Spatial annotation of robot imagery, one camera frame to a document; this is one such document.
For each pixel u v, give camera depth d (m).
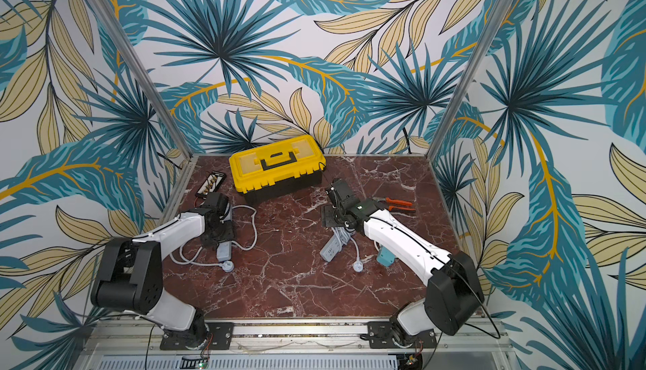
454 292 0.41
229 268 0.85
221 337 0.73
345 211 0.61
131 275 0.45
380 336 0.73
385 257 0.82
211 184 1.07
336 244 0.88
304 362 0.70
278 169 0.93
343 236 0.88
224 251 0.86
